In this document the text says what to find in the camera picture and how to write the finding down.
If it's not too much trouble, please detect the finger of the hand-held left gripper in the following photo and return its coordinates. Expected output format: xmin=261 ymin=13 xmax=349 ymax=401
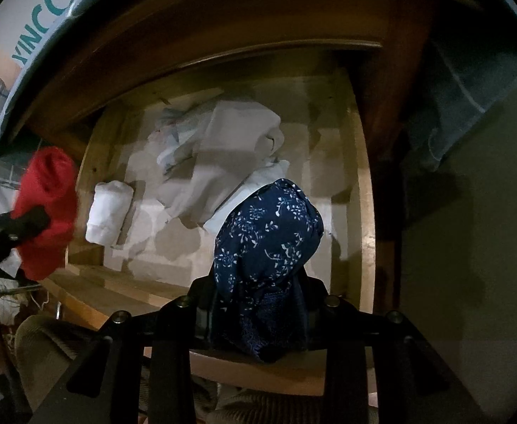
xmin=0 ymin=205 xmax=51 ymax=257

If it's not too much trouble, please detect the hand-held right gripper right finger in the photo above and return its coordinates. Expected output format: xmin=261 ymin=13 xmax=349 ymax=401
xmin=300 ymin=274 xmax=493 ymax=424

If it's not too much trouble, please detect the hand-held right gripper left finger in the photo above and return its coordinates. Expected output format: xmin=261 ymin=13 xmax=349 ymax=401
xmin=31 ymin=276 xmax=219 ymax=424

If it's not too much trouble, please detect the red underwear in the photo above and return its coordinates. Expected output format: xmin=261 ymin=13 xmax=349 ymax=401
xmin=10 ymin=146 xmax=80 ymax=281

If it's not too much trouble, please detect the navy floral underwear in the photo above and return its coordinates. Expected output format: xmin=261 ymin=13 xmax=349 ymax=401
xmin=210 ymin=178 xmax=325 ymax=364

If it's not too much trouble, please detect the wooden drawer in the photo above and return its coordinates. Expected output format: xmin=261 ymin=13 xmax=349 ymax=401
xmin=42 ymin=37 xmax=401 ymax=396

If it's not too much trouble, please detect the white scale-patterned underwear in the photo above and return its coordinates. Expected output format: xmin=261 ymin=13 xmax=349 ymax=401
xmin=203 ymin=161 xmax=291 ymax=236

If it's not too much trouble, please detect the beige underwear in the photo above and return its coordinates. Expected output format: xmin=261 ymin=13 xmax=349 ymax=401
xmin=156 ymin=101 xmax=286 ymax=230

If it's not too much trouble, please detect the white rolled underwear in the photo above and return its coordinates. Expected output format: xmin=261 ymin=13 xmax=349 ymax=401
xmin=85 ymin=180 xmax=134 ymax=246

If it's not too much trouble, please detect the crumpled white cloth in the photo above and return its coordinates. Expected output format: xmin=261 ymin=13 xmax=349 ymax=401
xmin=0 ymin=252 xmax=62 ymax=332

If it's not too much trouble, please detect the person's khaki trouser leg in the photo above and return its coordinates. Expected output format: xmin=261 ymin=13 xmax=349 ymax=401
xmin=13 ymin=313 xmax=374 ymax=424

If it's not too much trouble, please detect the white box with teal print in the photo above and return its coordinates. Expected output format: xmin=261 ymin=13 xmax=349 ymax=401
xmin=0 ymin=0 xmax=166 ymax=156

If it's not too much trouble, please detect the dark teal towel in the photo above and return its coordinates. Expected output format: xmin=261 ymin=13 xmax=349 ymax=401
xmin=406 ymin=31 xmax=517 ymax=173

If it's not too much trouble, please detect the wooden dresser frame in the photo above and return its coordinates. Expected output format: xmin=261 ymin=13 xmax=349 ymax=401
xmin=6 ymin=0 xmax=484 ymax=169

